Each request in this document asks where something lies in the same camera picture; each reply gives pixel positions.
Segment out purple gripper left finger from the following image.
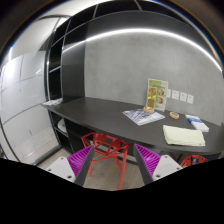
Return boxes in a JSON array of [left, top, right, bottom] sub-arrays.
[[47, 145, 94, 186]]

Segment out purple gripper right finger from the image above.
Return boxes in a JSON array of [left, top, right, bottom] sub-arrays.
[[133, 144, 182, 185]]

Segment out folded cream towel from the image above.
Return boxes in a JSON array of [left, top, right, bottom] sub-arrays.
[[163, 125, 205, 146]]

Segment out red metal chair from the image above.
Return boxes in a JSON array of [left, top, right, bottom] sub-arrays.
[[180, 155, 208, 168], [81, 132, 130, 189]]

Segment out white item on lower shelf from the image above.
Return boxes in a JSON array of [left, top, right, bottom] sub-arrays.
[[57, 119, 67, 133]]

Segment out open magazine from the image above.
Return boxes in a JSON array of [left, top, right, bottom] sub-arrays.
[[123, 109, 165, 126]]

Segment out small woven ornament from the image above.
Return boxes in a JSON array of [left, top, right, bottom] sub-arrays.
[[143, 106, 155, 113]]

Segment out blue white tissue pack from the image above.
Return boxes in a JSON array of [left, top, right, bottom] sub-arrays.
[[185, 115, 209, 132]]

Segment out papers on shelf counter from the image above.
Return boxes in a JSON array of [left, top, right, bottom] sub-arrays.
[[42, 98, 63, 106]]

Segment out standing green brochure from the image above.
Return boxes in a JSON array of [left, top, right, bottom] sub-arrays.
[[146, 79, 168, 111]]

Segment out black shelving unit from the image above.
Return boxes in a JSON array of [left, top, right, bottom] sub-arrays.
[[48, 0, 191, 152]]

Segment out white wall socket behind brochure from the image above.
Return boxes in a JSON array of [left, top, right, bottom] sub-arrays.
[[167, 89, 171, 98]]

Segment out white wall socket left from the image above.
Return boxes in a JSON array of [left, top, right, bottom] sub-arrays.
[[171, 90, 179, 100]]

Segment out white wall socket middle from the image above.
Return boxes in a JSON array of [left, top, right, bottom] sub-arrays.
[[180, 92, 187, 102]]

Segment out white wall socket right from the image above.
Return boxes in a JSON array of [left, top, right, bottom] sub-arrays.
[[187, 94, 194, 104]]

